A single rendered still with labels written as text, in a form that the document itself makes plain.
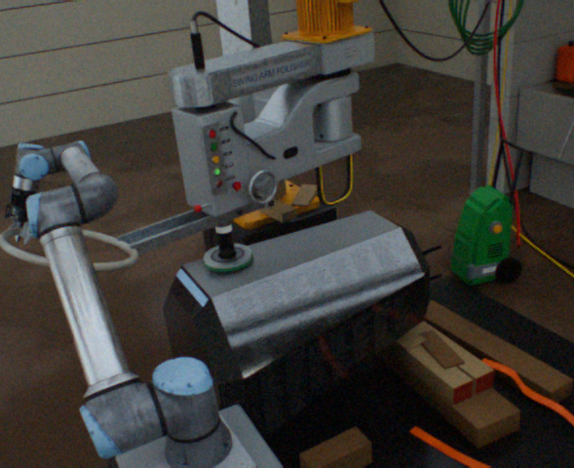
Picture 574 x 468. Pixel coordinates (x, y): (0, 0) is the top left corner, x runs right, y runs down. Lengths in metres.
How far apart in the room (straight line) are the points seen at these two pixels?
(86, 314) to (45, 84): 6.92
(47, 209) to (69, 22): 6.77
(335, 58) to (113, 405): 1.77
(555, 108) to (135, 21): 5.30
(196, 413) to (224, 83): 1.31
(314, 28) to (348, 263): 1.02
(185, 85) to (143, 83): 6.32
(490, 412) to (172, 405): 1.83
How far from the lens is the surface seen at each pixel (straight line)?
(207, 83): 2.57
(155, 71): 8.91
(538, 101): 5.42
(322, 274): 2.93
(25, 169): 2.48
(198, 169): 2.70
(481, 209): 4.26
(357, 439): 3.10
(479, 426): 3.20
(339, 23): 2.97
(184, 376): 1.80
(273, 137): 2.81
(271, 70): 2.74
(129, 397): 1.80
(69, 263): 1.88
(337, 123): 3.06
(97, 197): 1.94
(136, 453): 2.04
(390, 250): 3.12
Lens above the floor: 2.26
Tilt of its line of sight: 27 degrees down
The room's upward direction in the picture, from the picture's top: 6 degrees counter-clockwise
